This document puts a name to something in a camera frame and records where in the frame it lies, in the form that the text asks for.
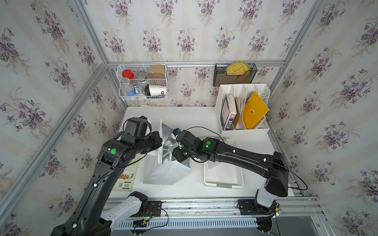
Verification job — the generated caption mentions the white insulated delivery bag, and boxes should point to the white insulated delivery bag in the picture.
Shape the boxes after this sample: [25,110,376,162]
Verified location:
[143,120,193,185]

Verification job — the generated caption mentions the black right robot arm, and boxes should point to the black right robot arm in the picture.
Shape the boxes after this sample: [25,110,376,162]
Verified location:
[172,128,289,207]

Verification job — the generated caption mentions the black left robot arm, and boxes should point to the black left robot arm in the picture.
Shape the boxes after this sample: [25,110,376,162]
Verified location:
[51,116,162,236]

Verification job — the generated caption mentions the white perforated plastic tray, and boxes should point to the white perforated plastic tray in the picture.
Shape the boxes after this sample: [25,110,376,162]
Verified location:
[204,161,244,188]

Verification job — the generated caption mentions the white black cylinder can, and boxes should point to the white black cylinder can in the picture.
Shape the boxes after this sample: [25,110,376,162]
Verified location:
[145,85,167,97]

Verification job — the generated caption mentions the clear plastic bottle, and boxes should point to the clear plastic bottle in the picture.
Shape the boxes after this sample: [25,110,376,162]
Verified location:
[120,77,136,97]

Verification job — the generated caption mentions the purple white book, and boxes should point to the purple white book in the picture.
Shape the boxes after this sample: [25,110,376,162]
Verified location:
[220,94,237,131]

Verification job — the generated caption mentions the green printed booklet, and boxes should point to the green printed booklet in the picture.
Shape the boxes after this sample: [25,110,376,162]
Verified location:
[112,162,139,192]

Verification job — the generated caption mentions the white plastic file organizer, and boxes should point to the white plastic file organizer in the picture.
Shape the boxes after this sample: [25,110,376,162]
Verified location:
[215,84,270,138]

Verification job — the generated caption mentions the beige papers in organizer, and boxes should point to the beige papers in organizer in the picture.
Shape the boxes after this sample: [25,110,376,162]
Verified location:
[234,86,247,130]

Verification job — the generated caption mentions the yellow folder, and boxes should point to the yellow folder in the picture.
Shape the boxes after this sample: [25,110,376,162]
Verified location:
[242,91,269,129]

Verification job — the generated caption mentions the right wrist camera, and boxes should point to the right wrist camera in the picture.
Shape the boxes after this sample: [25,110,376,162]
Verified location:
[172,128,181,137]

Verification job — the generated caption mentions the white wire wall basket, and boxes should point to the white wire wall basket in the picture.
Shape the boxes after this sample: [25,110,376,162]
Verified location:
[116,63,168,101]

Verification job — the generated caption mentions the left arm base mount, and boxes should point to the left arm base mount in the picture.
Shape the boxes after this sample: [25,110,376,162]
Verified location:
[126,191,162,217]

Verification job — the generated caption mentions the black mesh wall holder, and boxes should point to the black mesh wall holder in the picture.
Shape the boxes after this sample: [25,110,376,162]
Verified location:
[213,64,257,87]

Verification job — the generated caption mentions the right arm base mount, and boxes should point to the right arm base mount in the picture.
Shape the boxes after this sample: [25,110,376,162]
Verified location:
[236,198,280,216]

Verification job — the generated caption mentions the aluminium rail frame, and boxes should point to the aluminium rail frame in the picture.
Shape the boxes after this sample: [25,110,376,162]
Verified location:
[76,196,328,221]

